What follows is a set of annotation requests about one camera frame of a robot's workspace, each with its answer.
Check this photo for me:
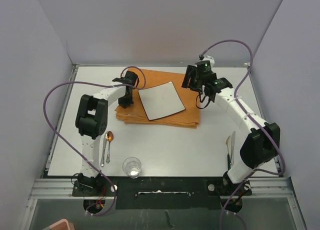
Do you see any white square plate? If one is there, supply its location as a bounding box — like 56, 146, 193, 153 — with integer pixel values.
138, 81, 186, 121

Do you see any orange cloth placemat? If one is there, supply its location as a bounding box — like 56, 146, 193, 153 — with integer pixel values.
115, 67, 201, 128

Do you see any copper bowl spoon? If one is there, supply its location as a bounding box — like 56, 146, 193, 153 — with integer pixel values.
105, 130, 114, 164

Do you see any clear drinking glass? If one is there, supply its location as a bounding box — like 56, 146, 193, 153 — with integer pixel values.
122, 157, 142, 179

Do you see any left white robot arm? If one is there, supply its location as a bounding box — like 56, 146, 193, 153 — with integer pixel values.
75, 71, 139, 196

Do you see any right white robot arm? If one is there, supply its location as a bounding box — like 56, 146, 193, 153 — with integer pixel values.
182, 60, 281, 195

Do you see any silver butter knife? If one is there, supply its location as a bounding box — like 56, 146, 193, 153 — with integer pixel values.
100, 133, 108, 167

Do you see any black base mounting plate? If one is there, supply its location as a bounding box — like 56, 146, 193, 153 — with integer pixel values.
72, 177, 252, 213

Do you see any pink box corner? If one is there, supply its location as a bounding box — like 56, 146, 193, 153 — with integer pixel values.
43, 219, 75, 230

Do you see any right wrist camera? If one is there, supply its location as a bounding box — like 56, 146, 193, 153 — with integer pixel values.
195, 60, 214, 79

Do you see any green handled silver knife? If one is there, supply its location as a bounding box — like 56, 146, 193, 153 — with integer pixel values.
228, 131, 236, 166

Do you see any green handled gold fork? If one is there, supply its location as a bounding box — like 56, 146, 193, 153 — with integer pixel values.
225, 135, 231, 170

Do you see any aluminium frame rail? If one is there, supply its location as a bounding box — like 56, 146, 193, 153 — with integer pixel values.
20, 177, 306, 230

